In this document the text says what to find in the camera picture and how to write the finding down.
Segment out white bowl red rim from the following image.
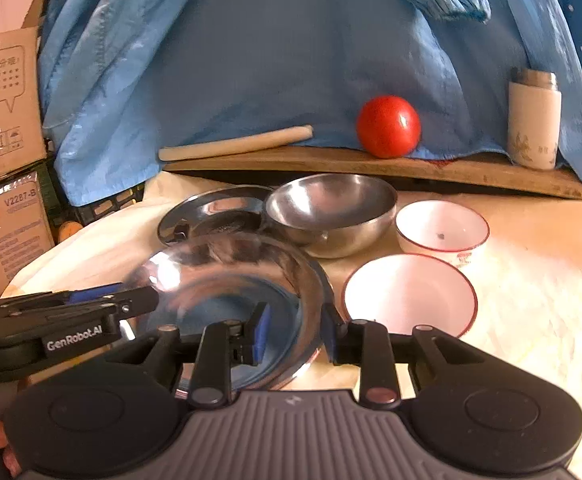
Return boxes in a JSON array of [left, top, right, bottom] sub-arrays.
[[395, 200, 490, 268], [343, 254, 478, 337]]

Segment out white thermos cup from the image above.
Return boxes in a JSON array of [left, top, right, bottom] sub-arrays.
[[507, 67, 562, 171]]

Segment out steel plate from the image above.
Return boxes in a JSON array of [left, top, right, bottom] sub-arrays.
[[157, 184, 272, 245], [124, 232, 334, 389]]

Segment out lower Vinda cardboard box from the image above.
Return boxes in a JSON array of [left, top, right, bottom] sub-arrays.
[[0, 170, 54, 296]]

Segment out cream paper table cover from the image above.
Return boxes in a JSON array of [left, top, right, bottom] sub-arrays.
[[0, 169, 582, 480]]

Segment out white rolling pin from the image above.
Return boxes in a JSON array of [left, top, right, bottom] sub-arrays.
[[158, 125, 314, 162]]

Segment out deep steel bowl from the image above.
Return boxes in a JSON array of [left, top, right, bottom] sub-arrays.
[[264, 174, 397, 259]]

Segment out white bowl red rim back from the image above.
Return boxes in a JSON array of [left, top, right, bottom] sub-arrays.
[[395, 200, 490, 268]]

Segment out white bowl red rim front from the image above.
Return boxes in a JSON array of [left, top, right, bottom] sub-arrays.
[[343, 254, 478, 337]]

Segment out blue hanging coat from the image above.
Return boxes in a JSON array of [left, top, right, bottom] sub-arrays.
[[38, 0, 582, 206]]

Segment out steel plate back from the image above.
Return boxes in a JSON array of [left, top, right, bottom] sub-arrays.
[[157, 184, 272, 245]]

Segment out black plastic crate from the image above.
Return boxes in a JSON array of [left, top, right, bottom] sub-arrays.
[[44, 156, 147, 229]]

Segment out steel plate front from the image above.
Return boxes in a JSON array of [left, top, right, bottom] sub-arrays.
[[124, 232, 334, 389]]

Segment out red tomato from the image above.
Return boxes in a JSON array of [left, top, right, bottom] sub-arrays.
[[356, 96, 421, 158]]

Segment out wooden shelf board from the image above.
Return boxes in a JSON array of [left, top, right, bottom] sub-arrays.
[[165, 146, 582, 200]]

